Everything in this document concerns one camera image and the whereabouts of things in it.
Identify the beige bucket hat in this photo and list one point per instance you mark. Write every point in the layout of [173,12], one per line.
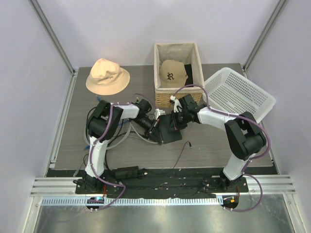
[107,78]

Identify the tan baseball cap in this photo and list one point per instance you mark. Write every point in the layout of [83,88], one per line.
[172,74]

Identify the white perforated plastic basket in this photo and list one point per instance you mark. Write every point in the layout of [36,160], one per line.
[231,92]

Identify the dark grey network switch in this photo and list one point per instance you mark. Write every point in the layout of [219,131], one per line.
[167,131]

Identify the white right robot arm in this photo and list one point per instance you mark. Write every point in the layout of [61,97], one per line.
[247,139]

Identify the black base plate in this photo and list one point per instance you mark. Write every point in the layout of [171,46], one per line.
[207,179]

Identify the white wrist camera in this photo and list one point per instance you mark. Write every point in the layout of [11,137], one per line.
[158,113]
[177,108]

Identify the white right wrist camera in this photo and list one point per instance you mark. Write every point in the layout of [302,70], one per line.
[177,108]

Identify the black cloth in basket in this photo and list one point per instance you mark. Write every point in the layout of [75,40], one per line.
[188,69]

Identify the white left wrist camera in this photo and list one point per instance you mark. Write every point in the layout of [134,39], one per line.
[158,113]

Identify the black power adapter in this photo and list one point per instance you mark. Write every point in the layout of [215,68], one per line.
[131,172]

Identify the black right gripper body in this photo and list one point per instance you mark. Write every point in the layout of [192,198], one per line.
[181,119]

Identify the wicker basket with liner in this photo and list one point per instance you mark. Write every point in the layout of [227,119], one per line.
[187,53]

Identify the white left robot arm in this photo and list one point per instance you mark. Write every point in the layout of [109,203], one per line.
[101,126]

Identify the aluminium frame rail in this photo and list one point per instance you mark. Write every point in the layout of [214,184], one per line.
[63,192]

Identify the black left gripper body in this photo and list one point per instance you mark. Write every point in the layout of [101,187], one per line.
[149,126]

